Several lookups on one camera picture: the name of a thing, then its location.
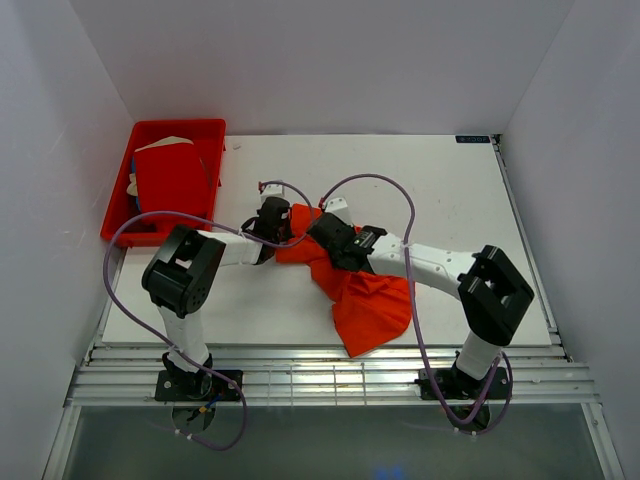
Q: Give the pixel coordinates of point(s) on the red folded t-shirt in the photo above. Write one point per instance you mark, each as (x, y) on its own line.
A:
(172, 178)

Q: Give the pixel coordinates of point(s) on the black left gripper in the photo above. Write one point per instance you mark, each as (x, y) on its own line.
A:
(287, 233)

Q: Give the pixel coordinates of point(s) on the orange t-shirt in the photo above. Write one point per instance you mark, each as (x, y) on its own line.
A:
(367, 310)

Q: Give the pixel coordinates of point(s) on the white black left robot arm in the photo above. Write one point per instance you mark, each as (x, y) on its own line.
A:
(180, 276)

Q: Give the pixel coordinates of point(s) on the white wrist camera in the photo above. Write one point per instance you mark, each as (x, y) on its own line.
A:
(338, 207)
(268, 190)

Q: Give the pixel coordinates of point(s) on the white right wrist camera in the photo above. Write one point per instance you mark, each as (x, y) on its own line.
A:
(338, 207)

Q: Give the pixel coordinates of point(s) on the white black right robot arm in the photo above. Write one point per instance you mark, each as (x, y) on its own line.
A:
(494, 295)

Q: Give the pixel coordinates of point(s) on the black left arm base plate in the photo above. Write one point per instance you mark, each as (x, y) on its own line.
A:
(167, 390)

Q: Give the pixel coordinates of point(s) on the red plastic bin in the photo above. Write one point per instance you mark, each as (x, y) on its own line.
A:
(208, 135)

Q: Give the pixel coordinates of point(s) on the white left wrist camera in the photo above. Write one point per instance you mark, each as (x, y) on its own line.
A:
(268, 190)

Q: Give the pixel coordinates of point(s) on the dark logo sticker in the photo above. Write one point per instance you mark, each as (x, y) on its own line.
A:
(472, 139)

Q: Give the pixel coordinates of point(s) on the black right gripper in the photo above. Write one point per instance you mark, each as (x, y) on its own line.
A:
(350, 226)

